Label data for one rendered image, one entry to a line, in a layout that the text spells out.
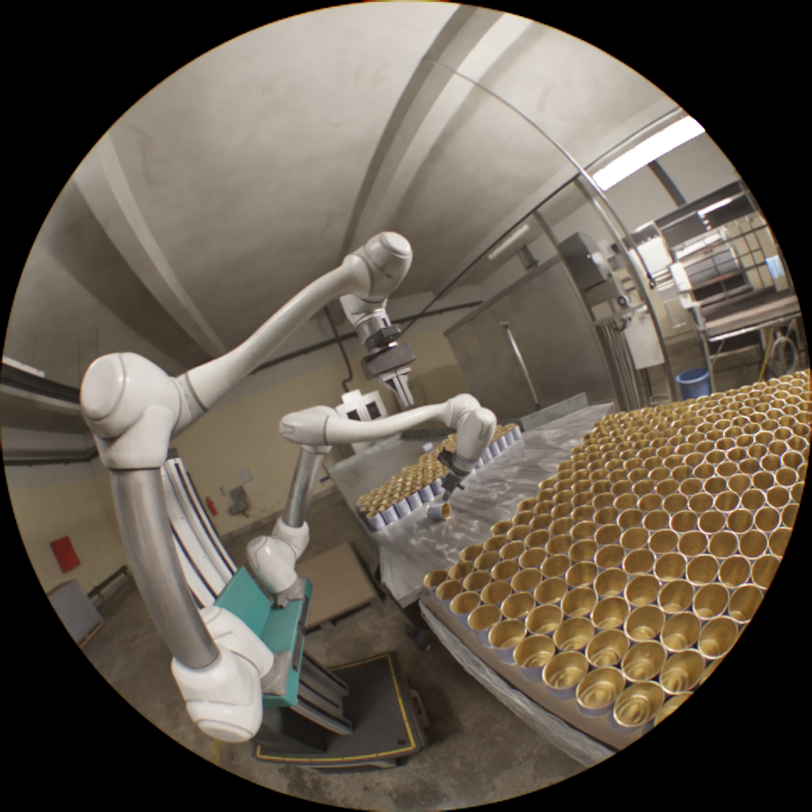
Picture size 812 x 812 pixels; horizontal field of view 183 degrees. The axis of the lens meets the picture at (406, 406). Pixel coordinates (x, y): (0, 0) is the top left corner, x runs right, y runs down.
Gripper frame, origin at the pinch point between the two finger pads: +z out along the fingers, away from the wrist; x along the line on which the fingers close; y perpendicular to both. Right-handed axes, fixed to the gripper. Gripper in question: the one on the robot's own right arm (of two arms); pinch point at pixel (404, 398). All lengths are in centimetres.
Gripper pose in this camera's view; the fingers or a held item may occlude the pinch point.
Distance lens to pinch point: 64.4
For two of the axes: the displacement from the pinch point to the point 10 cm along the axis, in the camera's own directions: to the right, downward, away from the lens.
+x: -8.5, 3.8, -3.6
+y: -3.3, 1.4, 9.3
